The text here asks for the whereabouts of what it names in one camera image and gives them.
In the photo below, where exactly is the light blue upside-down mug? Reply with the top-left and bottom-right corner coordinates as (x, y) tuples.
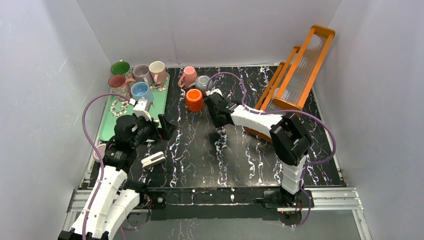
(130, 82), (154, 102)

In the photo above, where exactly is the pink patterned mug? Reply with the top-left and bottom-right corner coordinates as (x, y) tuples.
(108, 75), (136, 99)

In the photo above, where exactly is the lavender ribbed mug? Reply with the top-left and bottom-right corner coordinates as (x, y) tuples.
(132, 64), (154, 86)

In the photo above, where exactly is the cream cartoon mug green interior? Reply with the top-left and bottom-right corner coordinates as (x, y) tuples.
(110, 60), (133, 79)

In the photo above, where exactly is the pinkish mug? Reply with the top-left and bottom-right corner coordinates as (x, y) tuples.
(92, 143), (106, 162)

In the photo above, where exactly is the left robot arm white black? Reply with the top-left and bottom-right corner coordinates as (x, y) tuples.
(58, 114), (177, 240)

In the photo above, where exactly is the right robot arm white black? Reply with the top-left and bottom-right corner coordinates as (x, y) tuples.
(204, 90), (312, 206)

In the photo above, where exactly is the orange upside-down mug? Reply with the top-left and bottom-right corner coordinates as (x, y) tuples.
(185, 88), (204, 112)

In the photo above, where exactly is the grey upside-down mug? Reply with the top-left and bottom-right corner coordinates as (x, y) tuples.
(188, 75), (214, 95)

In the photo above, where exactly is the pink upside-down mug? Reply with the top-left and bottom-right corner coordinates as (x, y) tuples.
(178, 66), (198, 89)

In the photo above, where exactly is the white black small device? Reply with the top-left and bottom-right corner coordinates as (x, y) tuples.
(141, 151), (166, 169)

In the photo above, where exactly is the green floral serving tray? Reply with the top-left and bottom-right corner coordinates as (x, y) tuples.
(97, 72), (170, 143)

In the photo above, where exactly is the orange wooden dish rack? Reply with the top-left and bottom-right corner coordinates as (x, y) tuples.
(245, 24), (336, 143)

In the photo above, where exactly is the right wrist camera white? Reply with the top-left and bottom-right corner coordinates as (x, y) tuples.
(205, 88), (223, 96)

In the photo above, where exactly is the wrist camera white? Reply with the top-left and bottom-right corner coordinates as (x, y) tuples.
(128, 98), (153, 121)
(205, 88), (223, 96)

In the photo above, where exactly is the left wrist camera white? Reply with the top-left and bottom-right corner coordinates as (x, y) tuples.
(128, 98), (153, 121)

